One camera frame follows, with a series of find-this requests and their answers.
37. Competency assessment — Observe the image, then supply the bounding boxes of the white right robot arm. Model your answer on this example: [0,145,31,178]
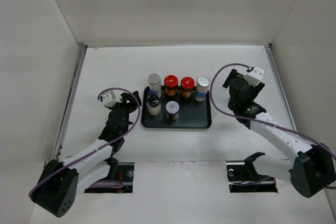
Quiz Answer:
[223,67,335,198]

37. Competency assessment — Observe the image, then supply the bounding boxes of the black knob grinder bottle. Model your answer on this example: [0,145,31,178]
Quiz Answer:
[146,93,161,116]

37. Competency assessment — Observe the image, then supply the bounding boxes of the red lid sauce jar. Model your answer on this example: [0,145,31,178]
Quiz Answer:
[164,75,178,100]
[180,77,195,100]

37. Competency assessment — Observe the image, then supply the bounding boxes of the white lid blue label shaker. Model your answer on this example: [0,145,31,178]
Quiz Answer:
[195,77,210,102]

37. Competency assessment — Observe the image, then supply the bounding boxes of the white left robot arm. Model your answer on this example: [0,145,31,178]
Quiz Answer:
[28,88,141,218]

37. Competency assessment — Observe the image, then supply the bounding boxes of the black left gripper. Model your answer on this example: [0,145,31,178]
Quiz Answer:
[107,91,140,135]

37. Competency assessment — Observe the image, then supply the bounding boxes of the black plastic tray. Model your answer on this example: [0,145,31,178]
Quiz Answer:
[141,86,212,130]

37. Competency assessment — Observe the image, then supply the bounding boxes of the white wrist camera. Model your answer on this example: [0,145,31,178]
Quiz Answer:
[243,66,265,87]
[98,90,121,108]

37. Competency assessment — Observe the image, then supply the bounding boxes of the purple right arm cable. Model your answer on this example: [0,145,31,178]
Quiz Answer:
[210,62,336,161]

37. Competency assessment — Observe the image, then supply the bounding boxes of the silver lid blue label shaker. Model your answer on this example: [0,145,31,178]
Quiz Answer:
[148,73,162,98]

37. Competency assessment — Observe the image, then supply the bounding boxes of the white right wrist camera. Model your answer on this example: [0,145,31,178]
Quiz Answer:
[243,66,265,87]

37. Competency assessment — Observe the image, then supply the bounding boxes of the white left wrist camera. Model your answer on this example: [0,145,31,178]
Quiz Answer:
[98,90,121,108]

